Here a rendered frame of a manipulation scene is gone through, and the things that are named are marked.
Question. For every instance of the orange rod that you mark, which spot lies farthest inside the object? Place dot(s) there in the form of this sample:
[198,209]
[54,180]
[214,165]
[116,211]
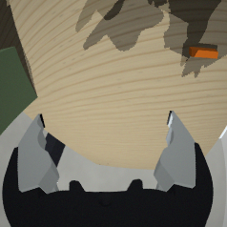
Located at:
[203,52]

